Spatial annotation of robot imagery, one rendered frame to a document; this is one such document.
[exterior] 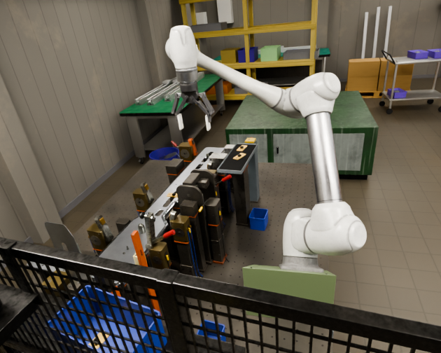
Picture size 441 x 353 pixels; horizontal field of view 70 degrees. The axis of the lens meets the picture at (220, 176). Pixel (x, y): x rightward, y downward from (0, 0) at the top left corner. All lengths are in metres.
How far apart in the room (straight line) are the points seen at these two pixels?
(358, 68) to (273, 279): 6.14
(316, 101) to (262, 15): 7.32
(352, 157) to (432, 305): 1.76
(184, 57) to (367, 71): 6.07
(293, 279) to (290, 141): 2.54
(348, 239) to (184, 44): 0.97
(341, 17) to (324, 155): 7.35
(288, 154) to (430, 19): 5.85
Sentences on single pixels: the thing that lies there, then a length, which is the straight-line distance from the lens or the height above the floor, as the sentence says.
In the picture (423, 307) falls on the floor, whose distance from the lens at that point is 2.69.
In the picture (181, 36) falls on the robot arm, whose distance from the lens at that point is 1.33.
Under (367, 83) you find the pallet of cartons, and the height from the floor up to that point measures 0.29.
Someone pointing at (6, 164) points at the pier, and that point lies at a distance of 3.35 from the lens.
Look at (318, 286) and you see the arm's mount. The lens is 1.37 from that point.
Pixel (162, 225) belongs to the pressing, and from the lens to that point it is 1.61.
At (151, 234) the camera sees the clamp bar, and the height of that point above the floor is 1.12.
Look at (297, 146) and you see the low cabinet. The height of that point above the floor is 0.44.
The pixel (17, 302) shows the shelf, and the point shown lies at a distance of 0.82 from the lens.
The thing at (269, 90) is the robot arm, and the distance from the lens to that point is 1.48.
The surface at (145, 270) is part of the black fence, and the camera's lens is 0.56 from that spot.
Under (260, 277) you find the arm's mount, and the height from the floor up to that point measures 0.94.
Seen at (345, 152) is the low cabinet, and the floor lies 0.37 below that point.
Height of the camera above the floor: 1.92
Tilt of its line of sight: 28 degrees down
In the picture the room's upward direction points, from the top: 6 degrees counter-clockwise
